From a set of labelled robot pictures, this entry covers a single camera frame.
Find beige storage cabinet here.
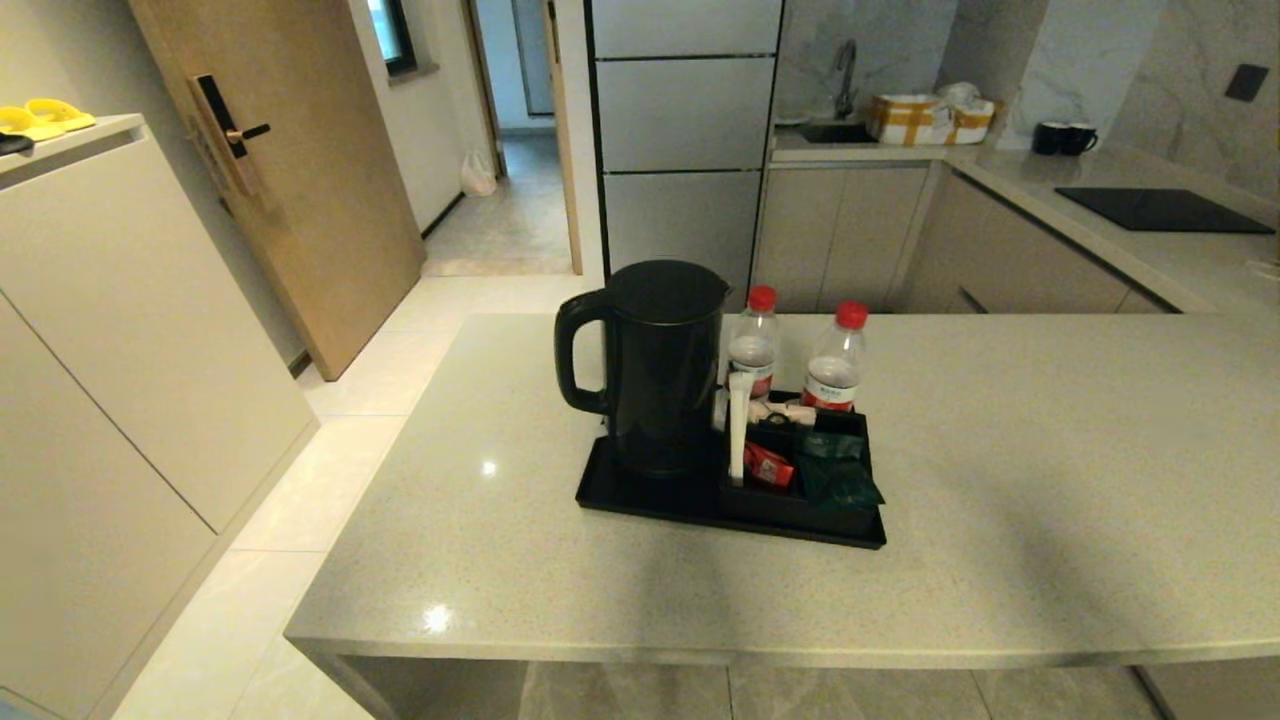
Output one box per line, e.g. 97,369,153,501
0,113,321,720

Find beige kitchen base cabinets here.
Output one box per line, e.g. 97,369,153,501
750,160,1181,315

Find black door lock handle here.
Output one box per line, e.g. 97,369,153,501
186,74,272,197

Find yellow slipper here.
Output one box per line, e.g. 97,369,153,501
24,98,98,132
0,106,63,141

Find black rectangular serving tray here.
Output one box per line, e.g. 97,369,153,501
574,389,888,550

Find black induction cooktop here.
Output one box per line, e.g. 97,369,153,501
1054,187,1277,235

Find white plastic shopping bag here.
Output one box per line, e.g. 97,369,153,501
460,148,498,197

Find black compartment organizer box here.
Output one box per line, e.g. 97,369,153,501
717,407,881,539

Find long white paper sachet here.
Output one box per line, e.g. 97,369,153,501
727,372,754,489

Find cardboard box yellow tape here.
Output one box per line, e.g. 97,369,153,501
866,93,1001,146

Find clear water bottle red cap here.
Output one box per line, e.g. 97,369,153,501
712,284,784,433
800,300,871,413

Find tall grey refrigerator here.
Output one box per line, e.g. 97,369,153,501
584,0,785,315

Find red snack packet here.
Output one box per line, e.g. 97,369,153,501
744,443,799,491

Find chrome kitchen faucet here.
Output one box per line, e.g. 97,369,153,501
834,38,859,119

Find light wooden door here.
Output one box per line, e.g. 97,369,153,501
128,0,428,381

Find teal plastic snack bag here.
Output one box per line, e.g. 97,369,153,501
800,431,867,461

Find dark framed window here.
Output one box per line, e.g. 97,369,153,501
367,0,417,77

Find pink white sachet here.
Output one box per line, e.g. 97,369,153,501
750,400,819,428

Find dark green packet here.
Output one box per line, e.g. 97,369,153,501
799,458,887,514

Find steel kitchen sink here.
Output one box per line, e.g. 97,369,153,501
800,120,881,145

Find black electric kettle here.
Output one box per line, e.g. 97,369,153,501
553,259,733,479

